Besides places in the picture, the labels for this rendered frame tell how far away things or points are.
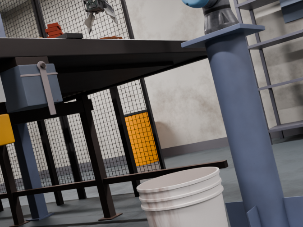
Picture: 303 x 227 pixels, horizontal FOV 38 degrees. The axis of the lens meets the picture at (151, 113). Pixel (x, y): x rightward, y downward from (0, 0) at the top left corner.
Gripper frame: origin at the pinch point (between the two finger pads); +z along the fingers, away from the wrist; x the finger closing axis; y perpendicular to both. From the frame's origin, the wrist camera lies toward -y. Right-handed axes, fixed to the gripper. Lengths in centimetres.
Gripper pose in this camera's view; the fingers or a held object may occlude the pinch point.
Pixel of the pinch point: (103, 29)
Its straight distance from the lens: 205.0
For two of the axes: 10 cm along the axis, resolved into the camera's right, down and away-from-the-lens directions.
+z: 2.3, 9.7, -0.1
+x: 9.1, -2.2, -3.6
